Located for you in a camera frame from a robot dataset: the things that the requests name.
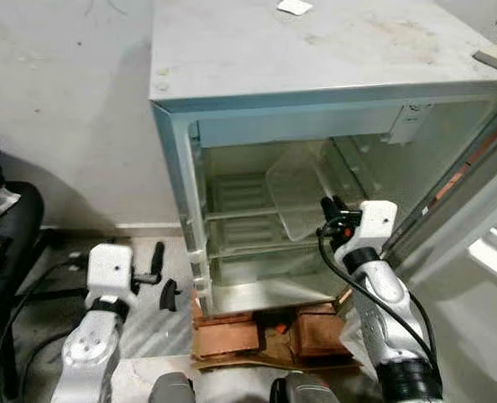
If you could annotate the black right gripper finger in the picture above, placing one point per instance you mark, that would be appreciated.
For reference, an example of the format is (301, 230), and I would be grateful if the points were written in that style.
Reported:
(330, 208)

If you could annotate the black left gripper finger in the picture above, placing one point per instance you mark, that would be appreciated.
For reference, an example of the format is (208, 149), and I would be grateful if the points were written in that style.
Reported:
(157, 260)
(170, 295)

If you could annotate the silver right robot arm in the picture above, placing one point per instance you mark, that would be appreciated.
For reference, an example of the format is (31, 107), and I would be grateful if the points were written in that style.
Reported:
(383, 311)

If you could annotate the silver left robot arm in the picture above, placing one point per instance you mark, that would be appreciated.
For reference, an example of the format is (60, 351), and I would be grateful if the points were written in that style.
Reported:
(93, 353)

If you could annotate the clear plastic fridge tray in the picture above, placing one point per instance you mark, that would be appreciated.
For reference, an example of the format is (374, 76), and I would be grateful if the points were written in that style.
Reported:
(295, 193)

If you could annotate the white fridge door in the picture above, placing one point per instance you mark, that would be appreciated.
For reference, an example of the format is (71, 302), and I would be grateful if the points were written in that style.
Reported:
(475, 285)

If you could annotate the small white open fridge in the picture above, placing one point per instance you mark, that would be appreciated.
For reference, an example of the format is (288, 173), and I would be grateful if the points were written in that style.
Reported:
(299, 50)

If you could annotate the red clay brick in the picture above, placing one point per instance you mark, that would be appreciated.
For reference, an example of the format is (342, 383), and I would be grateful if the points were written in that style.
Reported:
(227, 336)
(320, 332)

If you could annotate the grey left robot leg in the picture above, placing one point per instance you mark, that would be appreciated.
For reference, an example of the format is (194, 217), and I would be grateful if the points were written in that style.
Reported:
(173, 389)

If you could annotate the grey robot leg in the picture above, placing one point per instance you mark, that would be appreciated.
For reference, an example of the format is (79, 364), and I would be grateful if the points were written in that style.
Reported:
(173, 389)
(303, 389)

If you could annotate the black chair with clutter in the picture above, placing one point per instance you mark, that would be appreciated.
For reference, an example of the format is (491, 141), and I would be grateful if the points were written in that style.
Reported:
(5, 235)

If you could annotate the grey right robot leg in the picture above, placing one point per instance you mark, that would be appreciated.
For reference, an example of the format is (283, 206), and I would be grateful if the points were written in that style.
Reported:
(303, 389)

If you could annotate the small white flat item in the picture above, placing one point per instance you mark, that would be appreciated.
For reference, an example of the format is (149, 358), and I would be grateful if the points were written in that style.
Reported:
(295, 7)

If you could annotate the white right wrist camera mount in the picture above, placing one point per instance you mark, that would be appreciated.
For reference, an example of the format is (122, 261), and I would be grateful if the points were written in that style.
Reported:
(374, 222)

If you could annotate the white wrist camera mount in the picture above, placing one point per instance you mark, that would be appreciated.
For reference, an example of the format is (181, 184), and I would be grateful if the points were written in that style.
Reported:
(110, 273)
(374, 222)

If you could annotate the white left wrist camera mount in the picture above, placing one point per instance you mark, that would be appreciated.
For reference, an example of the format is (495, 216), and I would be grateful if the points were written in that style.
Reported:
(110, 273)

